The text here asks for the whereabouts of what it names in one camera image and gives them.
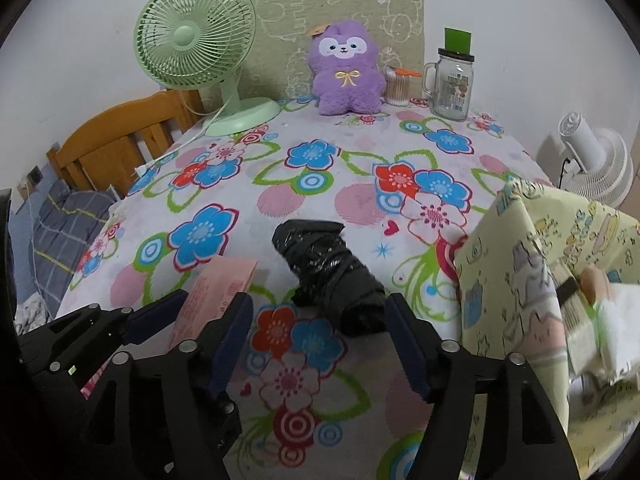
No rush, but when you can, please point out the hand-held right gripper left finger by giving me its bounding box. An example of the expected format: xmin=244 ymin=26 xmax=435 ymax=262
xmin=75 ymin=291 xmax=255 ymax=480

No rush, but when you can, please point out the purple plush toy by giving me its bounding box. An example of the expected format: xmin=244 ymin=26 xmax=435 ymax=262
xmin=305 ymin=19 xmax=387 ymax=115

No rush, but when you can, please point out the pink paper card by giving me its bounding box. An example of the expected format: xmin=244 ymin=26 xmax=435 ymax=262
xmin=167 ymin=258 xmax=259 ymax=357

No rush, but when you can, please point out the plaid blanket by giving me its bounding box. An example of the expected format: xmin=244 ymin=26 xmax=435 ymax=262
xmin=9 ymin=179 xmax=119 ymax=322

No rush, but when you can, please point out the yellow cartoon print box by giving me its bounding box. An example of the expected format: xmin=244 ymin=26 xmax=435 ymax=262
xmin=452 ymin=177 xmax=640 ymax=480

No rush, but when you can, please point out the white crumpled cloth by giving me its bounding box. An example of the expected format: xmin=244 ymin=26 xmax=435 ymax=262
xmin=14 ymin=292 xmax=52 ymax=337

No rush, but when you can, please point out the black plastic bag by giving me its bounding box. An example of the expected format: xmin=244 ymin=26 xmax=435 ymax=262
xmin=271 ymin=219 xmax=387 ymax=337

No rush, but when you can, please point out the wooden chair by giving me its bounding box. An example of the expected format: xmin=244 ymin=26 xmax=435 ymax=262
xmin=47 ymin=88 xmax=206 ymax=199

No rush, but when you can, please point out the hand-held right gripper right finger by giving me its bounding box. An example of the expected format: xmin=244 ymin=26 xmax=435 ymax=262
xmin=384 ymin=292 xmax=584 ymax=480

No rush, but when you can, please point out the floral tablecloth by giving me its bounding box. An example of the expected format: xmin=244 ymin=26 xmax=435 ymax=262
xmin=54 ymin=94 xmax=567 ymax=480

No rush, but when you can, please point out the white floor fan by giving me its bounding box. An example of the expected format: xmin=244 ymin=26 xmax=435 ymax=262
xmin=556 ymin=112 xmax=632 ymax=207

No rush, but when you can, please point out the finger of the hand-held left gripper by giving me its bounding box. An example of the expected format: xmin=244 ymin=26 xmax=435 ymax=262
xmin=16 ymin=290 xmax=191 ymax=397

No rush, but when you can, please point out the white soft pack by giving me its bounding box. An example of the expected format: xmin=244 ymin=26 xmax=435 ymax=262
xmin=594 ymin=282 xmax=640 ymax=387

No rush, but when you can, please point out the green desk fan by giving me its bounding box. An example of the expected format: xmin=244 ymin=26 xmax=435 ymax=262
xmin=133 ymin=0 xmax=282 ymax=137

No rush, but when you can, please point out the cotton swab jar orange lid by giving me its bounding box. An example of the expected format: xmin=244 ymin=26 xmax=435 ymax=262
xmin=383 ymin=62 xmax=424 ymax=107

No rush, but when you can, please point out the glass mug jar green lid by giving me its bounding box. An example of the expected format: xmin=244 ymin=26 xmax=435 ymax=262
xmin=422 ymin=27 xmax=475 ymax=122

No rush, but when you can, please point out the white fan power cord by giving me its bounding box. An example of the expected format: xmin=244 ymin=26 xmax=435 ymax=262
xmin=131 ymin=89 xmax=232 ymax=177

